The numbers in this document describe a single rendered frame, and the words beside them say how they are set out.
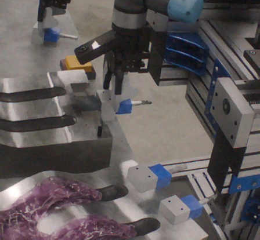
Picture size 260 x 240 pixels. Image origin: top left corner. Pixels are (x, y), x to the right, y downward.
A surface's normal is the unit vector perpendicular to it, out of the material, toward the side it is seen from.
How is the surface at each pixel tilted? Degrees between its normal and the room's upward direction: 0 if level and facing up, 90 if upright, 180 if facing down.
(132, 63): 90
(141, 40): 90
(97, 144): 90
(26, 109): 3
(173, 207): 0
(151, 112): 0
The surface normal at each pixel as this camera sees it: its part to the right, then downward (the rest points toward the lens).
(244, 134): 0.30, 0.59
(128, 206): 0.12, -0.81
